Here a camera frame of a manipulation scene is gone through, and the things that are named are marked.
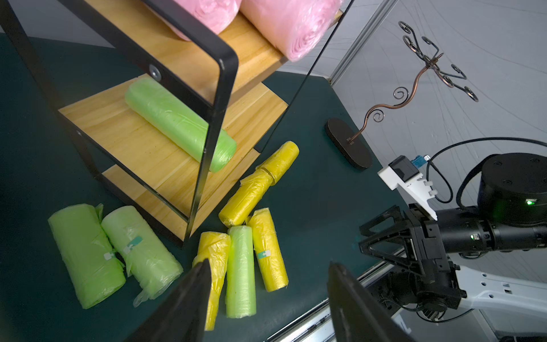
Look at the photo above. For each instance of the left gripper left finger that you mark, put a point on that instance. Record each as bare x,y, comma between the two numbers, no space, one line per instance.
182,316

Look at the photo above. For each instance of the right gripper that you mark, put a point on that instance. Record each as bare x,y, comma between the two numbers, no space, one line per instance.
433,286

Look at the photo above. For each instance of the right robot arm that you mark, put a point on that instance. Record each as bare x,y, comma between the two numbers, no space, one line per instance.
510,215

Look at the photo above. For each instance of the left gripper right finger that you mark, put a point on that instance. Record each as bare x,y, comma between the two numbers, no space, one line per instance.
355,313

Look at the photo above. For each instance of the green roll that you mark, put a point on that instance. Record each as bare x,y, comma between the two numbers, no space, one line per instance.
88,255
240,278
169,115
146,257

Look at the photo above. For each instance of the copper wire jewelry stand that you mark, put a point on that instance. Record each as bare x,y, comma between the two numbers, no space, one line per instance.
347,141

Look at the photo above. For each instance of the green roll beside shelf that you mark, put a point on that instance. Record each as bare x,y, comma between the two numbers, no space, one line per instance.
146,257

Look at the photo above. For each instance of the pink roll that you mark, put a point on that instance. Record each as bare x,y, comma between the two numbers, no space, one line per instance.
216,15
294,27

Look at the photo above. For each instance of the wooden three-tier shelf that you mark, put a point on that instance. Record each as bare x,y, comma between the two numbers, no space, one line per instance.
219,76

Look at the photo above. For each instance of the green roll front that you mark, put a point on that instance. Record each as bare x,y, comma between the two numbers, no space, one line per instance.
240,278

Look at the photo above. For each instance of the yellow roll lying diagonal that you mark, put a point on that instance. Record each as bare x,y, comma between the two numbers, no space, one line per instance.
245,199

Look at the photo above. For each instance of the yellow roll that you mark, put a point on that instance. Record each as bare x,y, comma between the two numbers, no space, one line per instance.
267,250
280,161
215,247

